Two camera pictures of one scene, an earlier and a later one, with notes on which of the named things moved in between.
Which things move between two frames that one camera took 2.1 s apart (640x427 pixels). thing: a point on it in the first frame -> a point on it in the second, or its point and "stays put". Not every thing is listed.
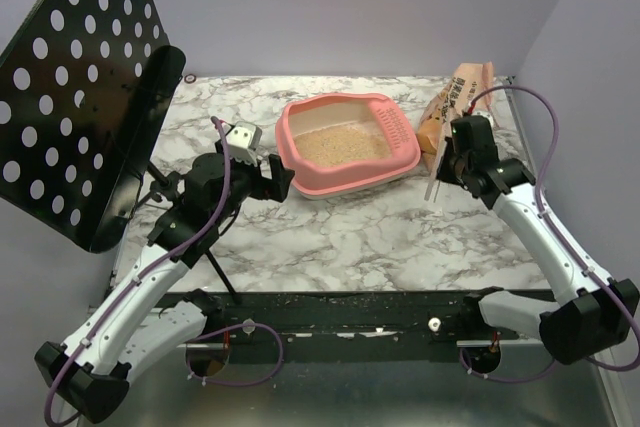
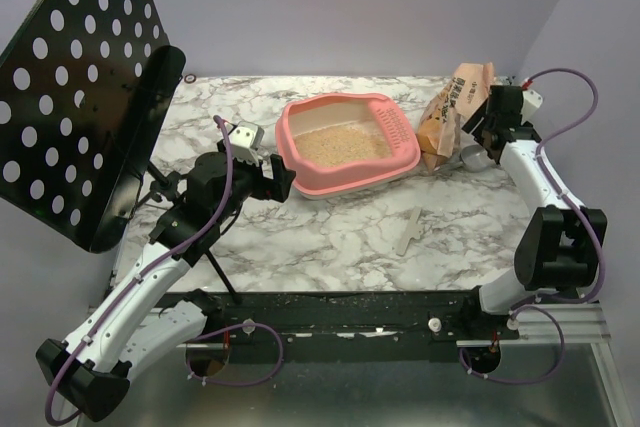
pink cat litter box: x=342 y=144 stays put
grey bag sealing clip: x=434 y=172 -> x=412 y=231
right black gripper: x=447 y=167 -> x=484 y=125
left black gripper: x=267 y=188 stays put
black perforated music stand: x=85 y=82 stays put
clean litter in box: x=344 y=144 stays put
